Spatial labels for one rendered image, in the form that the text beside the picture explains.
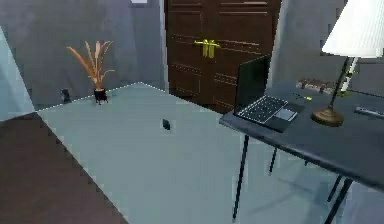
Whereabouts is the black open laptop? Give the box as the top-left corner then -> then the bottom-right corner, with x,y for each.
232,54 -> 306,134

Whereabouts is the orange houseplant in black pot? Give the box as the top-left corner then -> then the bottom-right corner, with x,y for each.
65,40 -> 116,106

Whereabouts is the dark brown double door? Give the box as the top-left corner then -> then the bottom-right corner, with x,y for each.
164,0 -> 283,115

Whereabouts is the yellow tipped pen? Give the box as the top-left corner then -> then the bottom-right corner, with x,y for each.
293,92 -> 313,102

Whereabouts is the brown flat patterned object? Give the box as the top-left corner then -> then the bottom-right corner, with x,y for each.
296,78 -> 339,95

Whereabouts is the small dark grey floor object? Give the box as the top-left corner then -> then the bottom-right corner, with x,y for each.
60,87 -> 72,104

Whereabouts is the dark grey desk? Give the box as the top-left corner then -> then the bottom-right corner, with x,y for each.
218,79 -> 384,224

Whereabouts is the grey remote control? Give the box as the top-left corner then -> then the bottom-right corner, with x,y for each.
353,106 -> 384,120

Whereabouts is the white shade table lamp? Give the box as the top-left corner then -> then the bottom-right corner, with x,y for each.
310,0 -> 384,128

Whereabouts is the yellow door handle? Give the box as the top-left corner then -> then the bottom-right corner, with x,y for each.
207,39 -> 221,59
194,39 -> 210,58

